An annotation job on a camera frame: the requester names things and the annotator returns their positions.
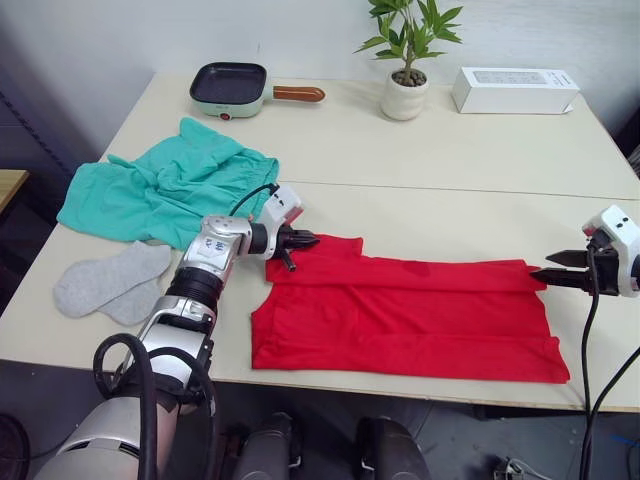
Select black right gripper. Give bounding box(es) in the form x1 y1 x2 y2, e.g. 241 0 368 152
529 240 622 297

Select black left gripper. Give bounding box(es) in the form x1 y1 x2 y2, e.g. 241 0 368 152
267 224 322 274

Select red t-shirt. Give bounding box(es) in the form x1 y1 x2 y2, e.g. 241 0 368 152
249 232 572 385

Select green shorts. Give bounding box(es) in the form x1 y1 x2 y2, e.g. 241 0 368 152
56 116 281 250

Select potted plant in white pot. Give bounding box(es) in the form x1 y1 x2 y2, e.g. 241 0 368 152
353 0 465 121

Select mint electric frying pan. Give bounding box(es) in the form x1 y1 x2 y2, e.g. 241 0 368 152
188 61 327 123

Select white cardboard box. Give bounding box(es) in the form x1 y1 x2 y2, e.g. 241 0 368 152
452 66 581 115

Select grey sock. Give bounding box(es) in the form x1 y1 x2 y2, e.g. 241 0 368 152
53 240 174 319
94 272 169 327

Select dark rounded shape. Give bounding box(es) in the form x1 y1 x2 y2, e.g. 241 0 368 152
232 412 304 480
355 416 432 480

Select wooden side table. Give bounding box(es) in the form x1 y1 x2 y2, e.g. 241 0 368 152
0 168 30 216

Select black round object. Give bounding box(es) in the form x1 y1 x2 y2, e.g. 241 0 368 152
0 412 32 480

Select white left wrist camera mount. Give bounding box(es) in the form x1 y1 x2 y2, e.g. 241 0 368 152
260 183 305 236

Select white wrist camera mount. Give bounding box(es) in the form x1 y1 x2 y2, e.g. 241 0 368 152
260 183 305 236
582 204 640 300

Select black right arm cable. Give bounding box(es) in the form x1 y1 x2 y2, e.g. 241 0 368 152
579 247 640 480

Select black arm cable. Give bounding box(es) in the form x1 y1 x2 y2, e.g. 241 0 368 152
579 247 640 480
93 183 281 480

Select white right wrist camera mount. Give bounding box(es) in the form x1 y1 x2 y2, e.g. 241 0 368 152
582 204 640 300

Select grey metal bracket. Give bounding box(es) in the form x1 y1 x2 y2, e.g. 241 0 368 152
493 454 545 480

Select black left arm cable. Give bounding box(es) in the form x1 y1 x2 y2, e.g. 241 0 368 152
93 183 281 480

